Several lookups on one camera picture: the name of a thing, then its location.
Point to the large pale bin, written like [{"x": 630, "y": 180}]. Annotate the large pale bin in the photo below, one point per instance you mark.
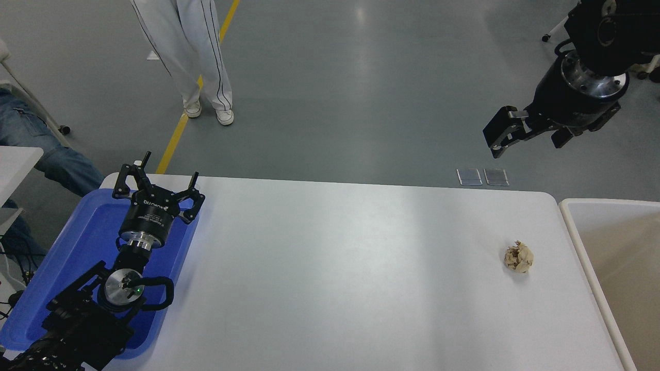
[{"x": 629, "y": 309}]

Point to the white wheeled chair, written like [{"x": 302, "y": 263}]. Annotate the white wheeled chair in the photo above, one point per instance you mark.
[{"x": 546, "y": 37}]

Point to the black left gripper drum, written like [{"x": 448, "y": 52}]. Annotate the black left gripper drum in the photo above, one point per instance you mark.
[{"x": 149, "y": 216}]

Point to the clear floor plate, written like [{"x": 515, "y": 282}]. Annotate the clear floor plate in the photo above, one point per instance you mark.
[
  {"x": 469, "y": 176},
  {"x": 496, "y": 176}
]

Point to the crumpled tan paper ball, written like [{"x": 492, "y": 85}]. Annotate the crumpled tan paper ball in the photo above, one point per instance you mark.
[{"x": 518, "y": 257}]

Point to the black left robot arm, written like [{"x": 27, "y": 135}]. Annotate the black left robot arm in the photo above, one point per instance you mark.
[{"x": 77, "y": 319}]

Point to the seated person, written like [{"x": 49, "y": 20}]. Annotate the seated person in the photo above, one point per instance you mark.
[{"x": 31, "y": 139}]

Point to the small white side table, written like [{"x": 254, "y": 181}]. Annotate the small white side table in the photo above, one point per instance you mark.
[{"x": 15, "y": 165}]

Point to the blue plastic tray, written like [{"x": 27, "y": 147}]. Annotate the blue plastic tray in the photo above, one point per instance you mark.
[{"x": 87, "y": 242}]

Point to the white wheeled chair frame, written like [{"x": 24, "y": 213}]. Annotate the white wheeled chair frame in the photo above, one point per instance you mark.
[{"x": 65, "y": 130}]

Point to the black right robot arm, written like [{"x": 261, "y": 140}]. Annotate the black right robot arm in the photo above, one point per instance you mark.
[{"x": 608, "y": 31}]

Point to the standing person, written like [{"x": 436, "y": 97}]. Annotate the standing person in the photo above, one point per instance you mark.
[{"x": 201, "y": 51}]

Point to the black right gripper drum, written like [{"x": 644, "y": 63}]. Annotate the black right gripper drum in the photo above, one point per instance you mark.
[{"x": 564, "y": 105}]

